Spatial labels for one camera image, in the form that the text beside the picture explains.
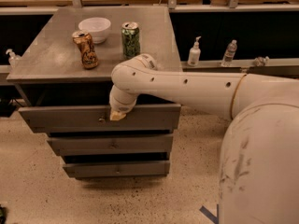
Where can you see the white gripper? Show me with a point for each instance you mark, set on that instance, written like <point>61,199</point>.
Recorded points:
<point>121,107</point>

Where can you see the grey top drawer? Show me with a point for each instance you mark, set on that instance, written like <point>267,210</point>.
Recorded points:
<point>95,118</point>

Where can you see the grey drawer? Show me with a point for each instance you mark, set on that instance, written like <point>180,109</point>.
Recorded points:
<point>130,168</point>
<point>95,118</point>
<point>114,144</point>

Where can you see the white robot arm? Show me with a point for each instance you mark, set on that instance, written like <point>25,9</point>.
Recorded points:
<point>259,161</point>

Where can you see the grey middle drawer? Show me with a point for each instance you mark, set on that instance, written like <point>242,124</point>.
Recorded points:
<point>114,144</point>

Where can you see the grey bottom drawer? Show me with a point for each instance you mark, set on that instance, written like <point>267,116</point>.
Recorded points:
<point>130,168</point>

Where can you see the grey drawer cabinet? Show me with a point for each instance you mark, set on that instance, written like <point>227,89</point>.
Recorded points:
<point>50,73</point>

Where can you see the crushed orange soda can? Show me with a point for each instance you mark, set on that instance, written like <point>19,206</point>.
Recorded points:
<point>84,41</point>

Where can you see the green soda can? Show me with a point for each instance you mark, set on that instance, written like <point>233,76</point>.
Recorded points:
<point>130,39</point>

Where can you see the white bowl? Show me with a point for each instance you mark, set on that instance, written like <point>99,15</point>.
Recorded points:
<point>99,28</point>

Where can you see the white pump bottle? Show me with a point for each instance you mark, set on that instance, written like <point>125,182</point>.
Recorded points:
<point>194,53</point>

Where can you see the clear pump bottle left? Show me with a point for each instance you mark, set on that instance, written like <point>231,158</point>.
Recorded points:
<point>12,57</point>

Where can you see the clear water bottle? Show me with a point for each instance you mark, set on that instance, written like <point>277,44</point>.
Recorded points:
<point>229,54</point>

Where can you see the crumpled foil wrapper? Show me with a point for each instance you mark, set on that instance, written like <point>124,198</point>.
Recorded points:
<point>261,61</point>

